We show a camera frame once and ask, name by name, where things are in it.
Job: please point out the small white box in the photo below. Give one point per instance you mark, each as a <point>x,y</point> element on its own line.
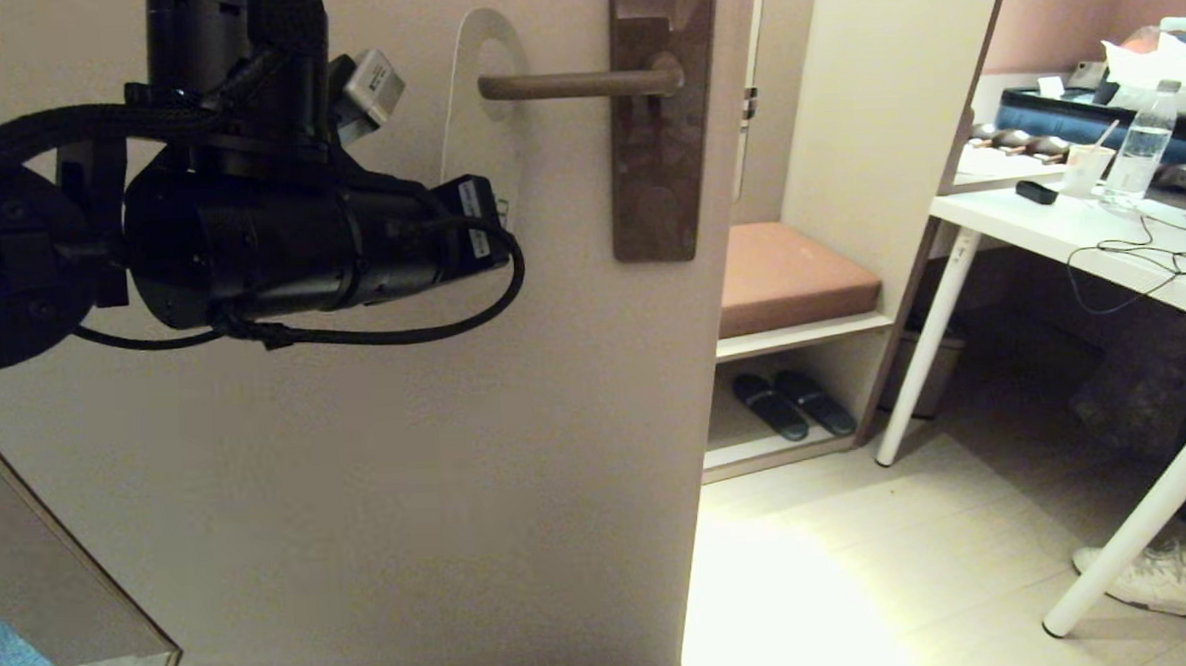
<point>1050,89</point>

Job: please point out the white paper cup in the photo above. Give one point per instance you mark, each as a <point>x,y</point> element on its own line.
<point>1085,173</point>

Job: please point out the brown door lock plate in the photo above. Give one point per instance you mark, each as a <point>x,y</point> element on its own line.
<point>661,170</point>

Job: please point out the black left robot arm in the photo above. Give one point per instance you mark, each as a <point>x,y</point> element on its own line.
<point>9,258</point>

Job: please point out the white table with round legs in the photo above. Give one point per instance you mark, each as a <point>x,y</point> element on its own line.
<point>1049,228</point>

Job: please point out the grey mottled bag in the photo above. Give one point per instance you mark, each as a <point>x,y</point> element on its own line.
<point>1141,394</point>

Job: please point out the white sneaker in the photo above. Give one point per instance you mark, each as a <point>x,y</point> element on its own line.
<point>1159,581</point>

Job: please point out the white door hanger sign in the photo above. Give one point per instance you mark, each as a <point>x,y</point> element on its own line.
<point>490,157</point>

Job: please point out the black slipper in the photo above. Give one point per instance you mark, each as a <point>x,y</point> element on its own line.
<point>768,408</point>
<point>816,403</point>

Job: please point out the grey waste bin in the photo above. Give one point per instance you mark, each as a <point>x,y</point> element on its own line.
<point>940,368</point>

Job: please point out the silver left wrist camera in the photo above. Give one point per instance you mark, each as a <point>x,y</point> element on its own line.
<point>374,87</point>

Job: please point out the cream bench shelf cabinet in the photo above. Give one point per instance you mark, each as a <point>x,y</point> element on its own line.
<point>884,110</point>

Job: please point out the small black case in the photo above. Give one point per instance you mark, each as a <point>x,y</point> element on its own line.
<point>1034,194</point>

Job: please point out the brown bench cushion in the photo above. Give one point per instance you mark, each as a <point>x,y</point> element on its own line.
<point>791,279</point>

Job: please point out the dark blue suitcase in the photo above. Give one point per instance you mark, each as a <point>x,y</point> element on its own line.
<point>1054,121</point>

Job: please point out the white room door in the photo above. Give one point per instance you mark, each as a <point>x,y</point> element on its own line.
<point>409,481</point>

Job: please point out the white plastic bag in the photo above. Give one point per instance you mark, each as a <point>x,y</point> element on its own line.
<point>1167,73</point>

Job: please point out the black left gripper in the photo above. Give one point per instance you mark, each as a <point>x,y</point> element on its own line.
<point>349,244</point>

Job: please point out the clear plastic water bottle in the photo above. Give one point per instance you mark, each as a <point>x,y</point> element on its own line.
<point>1138,154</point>

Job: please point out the thin wooden stir stick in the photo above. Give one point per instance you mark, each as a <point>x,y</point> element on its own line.
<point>1105,135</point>

